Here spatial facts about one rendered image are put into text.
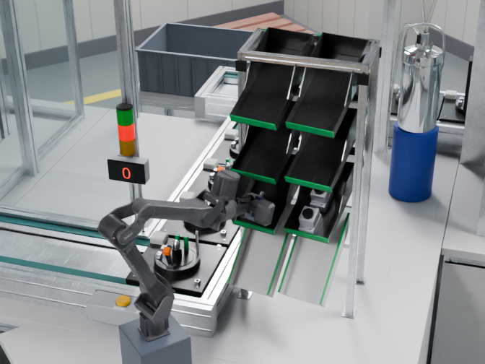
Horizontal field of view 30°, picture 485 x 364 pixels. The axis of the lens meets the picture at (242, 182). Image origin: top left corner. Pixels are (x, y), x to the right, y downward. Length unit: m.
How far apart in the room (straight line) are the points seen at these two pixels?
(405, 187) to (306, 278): 0.80
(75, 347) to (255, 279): 0.55
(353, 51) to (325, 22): 4.67
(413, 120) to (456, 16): 3.76
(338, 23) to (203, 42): 2.22
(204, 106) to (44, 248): 1.15
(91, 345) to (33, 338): 0.18
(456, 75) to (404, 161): 3.39
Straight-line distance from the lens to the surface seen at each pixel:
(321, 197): 2.44
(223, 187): 2.24
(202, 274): 2.68
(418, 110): 3.11
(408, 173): 3.21
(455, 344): 3.29
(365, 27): 6.69
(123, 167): 2.74
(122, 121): 2.67
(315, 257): 2.56
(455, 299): 3.16
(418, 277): 2.90
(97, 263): 2.86
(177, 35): 4.96
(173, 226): 2.91
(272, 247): 2.59
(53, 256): 2.92
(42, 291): 2.78
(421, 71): 3.05
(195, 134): 3.70
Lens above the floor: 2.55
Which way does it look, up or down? 30 degrees down
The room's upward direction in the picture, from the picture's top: 1 degrees counter-clockwise
